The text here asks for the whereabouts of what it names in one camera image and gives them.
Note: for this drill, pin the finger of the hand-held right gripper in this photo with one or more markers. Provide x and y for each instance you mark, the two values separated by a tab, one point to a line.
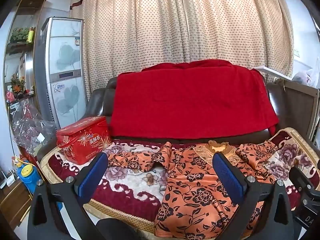
298	173

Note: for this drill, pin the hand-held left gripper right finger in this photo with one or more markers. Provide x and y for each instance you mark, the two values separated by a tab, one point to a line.
228	177

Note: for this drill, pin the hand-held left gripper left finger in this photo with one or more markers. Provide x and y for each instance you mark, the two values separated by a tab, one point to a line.
92	176

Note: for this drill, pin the orange floral dress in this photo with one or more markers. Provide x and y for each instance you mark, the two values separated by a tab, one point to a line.
195	195

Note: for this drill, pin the red tin box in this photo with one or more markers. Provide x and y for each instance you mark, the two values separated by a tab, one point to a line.
82	140

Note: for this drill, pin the floral plush blanket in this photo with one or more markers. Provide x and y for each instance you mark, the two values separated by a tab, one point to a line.
130	180

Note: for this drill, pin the blue jug with yellow cap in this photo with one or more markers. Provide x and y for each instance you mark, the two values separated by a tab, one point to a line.
28	177

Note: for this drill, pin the brown slatted panel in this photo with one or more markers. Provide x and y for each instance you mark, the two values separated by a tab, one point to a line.
295	102

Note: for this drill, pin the dark leather sofa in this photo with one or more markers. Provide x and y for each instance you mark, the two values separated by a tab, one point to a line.
100	102

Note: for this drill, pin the clear plastic wrapping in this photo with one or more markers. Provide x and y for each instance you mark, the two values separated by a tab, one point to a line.
30	127

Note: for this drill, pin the low wooden table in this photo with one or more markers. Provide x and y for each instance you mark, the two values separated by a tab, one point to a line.
12	202

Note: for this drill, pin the red blanket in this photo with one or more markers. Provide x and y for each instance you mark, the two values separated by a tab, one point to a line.
190	100

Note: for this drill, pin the white plastic bag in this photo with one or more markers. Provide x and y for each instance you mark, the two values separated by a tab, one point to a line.
306	77

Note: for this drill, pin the white board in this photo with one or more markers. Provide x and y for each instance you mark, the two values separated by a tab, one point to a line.
272	71

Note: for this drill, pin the artificial flower bouquet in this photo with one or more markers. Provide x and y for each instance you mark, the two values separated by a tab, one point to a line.
17	86

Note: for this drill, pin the silver standing air conditioner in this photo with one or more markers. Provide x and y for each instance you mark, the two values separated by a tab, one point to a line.
65	62

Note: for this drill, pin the yellow bottle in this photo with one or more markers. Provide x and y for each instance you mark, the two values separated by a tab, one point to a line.
30	35

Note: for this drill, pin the green plant ornament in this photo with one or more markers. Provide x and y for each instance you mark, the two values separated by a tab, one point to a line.
20	33

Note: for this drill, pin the cream dotted curtain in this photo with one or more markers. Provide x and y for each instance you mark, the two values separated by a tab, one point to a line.
175	22

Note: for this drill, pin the wooden display cabinet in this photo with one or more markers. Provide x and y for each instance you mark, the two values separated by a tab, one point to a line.
31	3

